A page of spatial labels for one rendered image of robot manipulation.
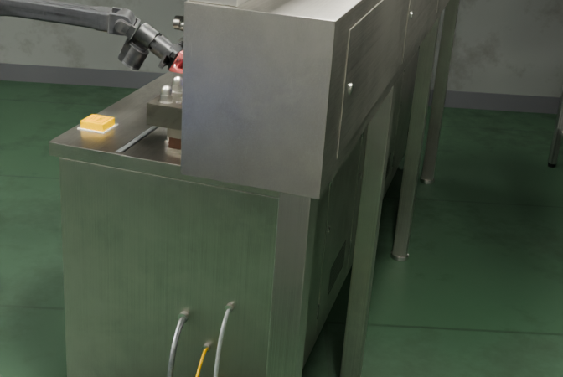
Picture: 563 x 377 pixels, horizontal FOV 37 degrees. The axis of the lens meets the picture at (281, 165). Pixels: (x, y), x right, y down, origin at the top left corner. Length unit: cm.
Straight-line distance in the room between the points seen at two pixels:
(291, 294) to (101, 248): 89
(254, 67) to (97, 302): 124
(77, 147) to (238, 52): 98
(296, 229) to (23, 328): 181
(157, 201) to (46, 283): 129
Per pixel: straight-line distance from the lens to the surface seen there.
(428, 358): 308
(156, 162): 215
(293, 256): 152
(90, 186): 227
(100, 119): 237
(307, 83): 132
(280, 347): 163
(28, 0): 238
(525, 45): 591
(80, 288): 243
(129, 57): 236
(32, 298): 332
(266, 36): 132
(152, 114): 218
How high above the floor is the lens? 170
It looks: 22 degrees down
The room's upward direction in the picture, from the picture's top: 4 degrees clockwise
